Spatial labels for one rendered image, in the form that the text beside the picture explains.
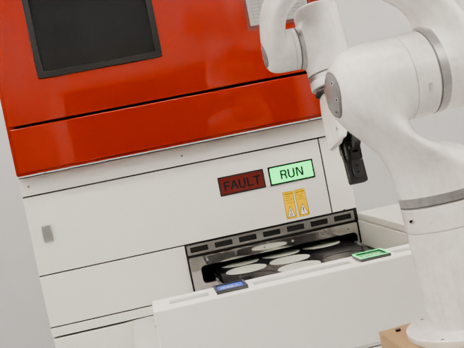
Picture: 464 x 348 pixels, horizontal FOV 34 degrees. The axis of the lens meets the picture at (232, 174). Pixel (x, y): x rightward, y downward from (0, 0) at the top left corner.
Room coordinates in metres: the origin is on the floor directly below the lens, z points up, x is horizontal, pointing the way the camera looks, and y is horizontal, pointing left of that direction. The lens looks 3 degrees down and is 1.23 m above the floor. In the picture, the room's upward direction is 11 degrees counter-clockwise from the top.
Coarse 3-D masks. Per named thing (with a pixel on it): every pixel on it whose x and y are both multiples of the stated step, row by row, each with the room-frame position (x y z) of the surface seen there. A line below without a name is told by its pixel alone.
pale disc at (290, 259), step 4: (288, 256) 1.86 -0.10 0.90; (292, 256) 1.85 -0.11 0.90; (296, 256) 1.84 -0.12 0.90; (300, 256) 1.83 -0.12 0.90; (304, 256) 1.82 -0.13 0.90; (308, 256) 1.81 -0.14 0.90; (276, 260) 1.84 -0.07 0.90; (280, 260) 1.83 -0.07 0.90; (284, 260) 1.82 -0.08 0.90; (288, 260) 1.81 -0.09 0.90; (292, 260) 1.80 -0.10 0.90; (296, 260) 1.79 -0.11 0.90
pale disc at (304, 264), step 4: (312, 260) 1.75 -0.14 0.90; (316, 260) 1.74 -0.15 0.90; (288, 264) 1.76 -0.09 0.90; (292, 264) 1.75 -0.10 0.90; (296, 264) 1.74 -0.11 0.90; (300, 264) 1.73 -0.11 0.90; (304, 264) 1.72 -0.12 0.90; (308, 264) 1.71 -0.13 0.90; (312, 264) 1.70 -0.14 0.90; (280, 268) 1.73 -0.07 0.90; (284, 268) 1.72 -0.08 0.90; (288, 268) 1.71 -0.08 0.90; (292, 268) 1.70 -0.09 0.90; (296, 268) 1.69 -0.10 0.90
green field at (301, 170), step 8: (272, 168) 1.91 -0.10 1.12; (280, 168) 1.92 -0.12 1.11; (288, 168) 1.92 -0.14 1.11; (296, 168) 1.92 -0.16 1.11; (304, 168) 1.92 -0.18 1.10; (312, 168) 1.93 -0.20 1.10; (272, 176) 1.91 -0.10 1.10; (280, 176) 1.91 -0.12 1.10; (288, 176) 1.92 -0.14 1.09; (296, 176) 1.92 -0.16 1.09; (304, 176) 1.92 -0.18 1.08
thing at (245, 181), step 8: (240, 176) 1.90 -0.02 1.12; (248, 176) 1.90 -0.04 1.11; (256, 176) 1.91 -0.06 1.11; (224, 184) 1.90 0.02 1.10; (232, 184) 1.90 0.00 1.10; (240, 184) 1.90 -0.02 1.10; (248, 184) 1.90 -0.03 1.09; (256, 184) 1.91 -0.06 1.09; (224, 192) 1.90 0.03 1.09; (232, 192) 1.90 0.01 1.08
